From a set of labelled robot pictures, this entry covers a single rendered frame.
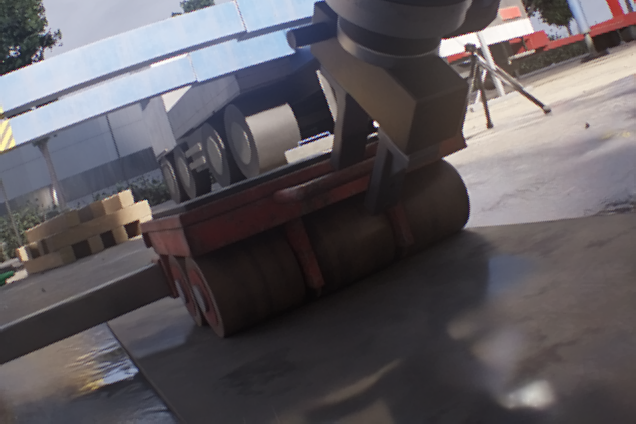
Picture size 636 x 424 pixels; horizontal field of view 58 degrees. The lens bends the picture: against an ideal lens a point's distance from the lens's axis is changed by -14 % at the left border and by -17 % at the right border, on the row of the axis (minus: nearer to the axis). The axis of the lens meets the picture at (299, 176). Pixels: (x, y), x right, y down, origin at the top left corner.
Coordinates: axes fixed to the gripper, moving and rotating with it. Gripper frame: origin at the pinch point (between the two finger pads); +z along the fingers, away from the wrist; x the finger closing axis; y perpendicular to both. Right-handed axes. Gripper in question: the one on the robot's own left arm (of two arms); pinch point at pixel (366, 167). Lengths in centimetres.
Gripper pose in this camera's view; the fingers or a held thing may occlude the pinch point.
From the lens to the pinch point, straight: 56.0
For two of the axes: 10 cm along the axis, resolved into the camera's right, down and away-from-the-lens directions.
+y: -8.7, 3.2, -3.8
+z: -0.6, 6.8, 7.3
